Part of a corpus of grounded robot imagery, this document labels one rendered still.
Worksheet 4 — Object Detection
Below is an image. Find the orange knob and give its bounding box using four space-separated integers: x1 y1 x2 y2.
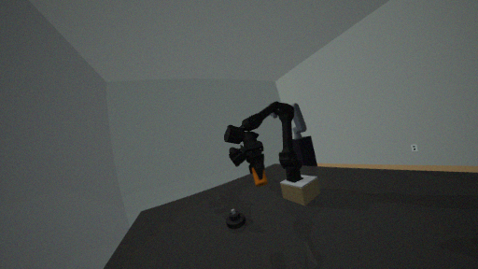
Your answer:
252 167 268 187

